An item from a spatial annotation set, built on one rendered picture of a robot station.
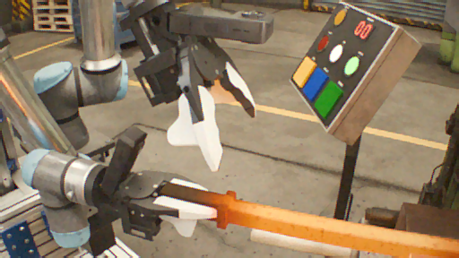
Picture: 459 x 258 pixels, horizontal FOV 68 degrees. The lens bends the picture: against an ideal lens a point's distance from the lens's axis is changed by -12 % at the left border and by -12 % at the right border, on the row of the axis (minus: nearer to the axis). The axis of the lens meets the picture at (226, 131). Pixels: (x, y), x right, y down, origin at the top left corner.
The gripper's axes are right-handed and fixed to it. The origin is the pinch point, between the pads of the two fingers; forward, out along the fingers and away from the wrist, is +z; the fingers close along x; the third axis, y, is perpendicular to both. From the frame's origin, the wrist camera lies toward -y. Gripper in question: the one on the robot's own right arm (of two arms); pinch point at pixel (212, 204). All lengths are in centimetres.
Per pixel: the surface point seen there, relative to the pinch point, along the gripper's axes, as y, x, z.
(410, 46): -16, -44, 28
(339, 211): 40, -56, 20
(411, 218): 1.2, -7.0, 28.4
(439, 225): 1.2, -6.3, 33.0
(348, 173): 26, -56, 20
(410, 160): 99, -205, 70
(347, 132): 4.4, -38.7, 17.2
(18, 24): 88, -472, -589
